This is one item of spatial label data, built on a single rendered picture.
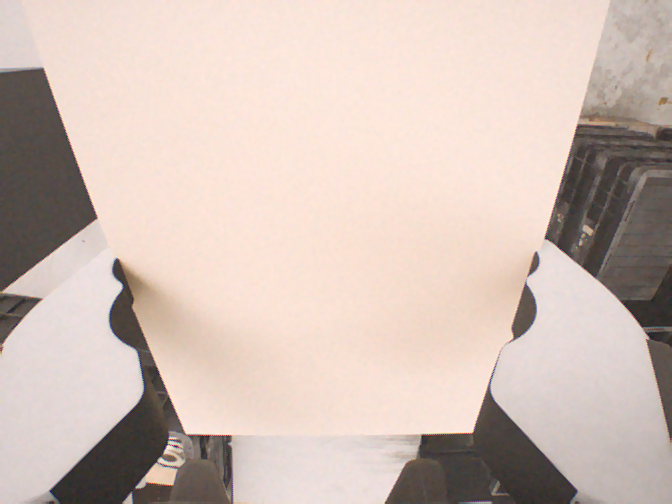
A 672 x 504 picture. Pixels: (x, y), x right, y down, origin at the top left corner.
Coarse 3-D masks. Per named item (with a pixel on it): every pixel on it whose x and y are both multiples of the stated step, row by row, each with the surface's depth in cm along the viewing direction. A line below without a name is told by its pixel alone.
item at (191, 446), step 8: (168, 416) 47; (176, 416) 47; (168, 424) 46; (176, 424) 46; (176, 432) 45; (184, 432) 46; (184, 440) 46; (192, 440) 47; (184, 448) 47; (192, 448) 47; (184, 456) 48; (192, 456) 48; (200, 456) 52
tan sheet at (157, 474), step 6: (156, 468) 69; (162, 468) 69; (150, 474) 71; (156, 474) 70; (162, 474) 70; (168, 474) 70; (174, 474) 70; (150, 480) 72; (156, 480) 72; (162, 480) 72; (168, 480) 72
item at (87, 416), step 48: (96, 288) 8; (48, 336) 7; (96, 336) 7; (0, 384) 6; (48, 384) 6; (96, 384) 6; (144, 384) 6; (0, 432) 5; (48, 432) 5; (96, 432) 5; (144, 432) 6; (0, 480) 5; (48, 480) 5; (96, 480) 5; (144, 480) 10
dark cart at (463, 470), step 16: (432, 448) 183; (448, 448) 183; (464, 448) 183; (448, 464) 177; (464, 464) 177; (480, 464) 177; (448, 480) 170; (464, 480) 170; (480, 480) 170; (448, 496) 164; (464, 496) 163; (480, 496) 163; (496, 496) 163
